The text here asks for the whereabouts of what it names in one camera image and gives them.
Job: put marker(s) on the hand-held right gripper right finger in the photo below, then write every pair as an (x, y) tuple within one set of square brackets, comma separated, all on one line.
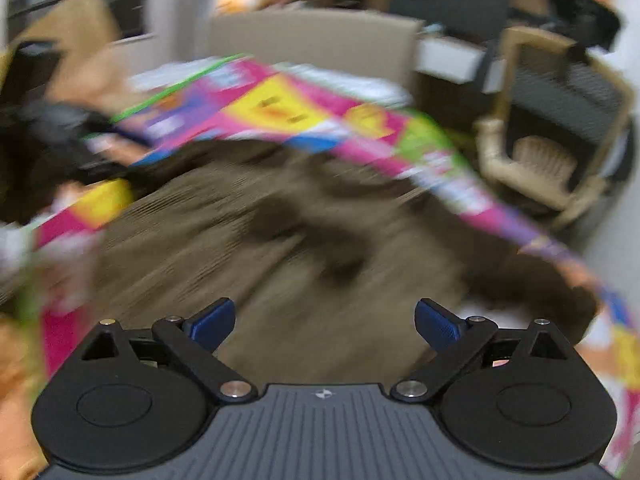
[(439, 327)]

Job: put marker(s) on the brown knitted garment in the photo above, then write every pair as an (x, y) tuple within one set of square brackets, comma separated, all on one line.
[(300, 220)]

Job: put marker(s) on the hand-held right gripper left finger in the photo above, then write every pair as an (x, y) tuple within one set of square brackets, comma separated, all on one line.
[(216, 320)]

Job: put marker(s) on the beige mesh office chair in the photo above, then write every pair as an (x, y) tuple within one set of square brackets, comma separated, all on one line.
[(565, 90)]

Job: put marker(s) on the colourful printed blanket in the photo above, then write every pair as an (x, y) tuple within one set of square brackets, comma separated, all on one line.
[(280, 105)]

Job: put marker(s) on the beige upholstered panel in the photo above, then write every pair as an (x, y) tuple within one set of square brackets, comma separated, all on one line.
[(310, 35)]

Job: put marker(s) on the brown cardboard box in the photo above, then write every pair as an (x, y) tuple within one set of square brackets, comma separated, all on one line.
[(75, 25)]

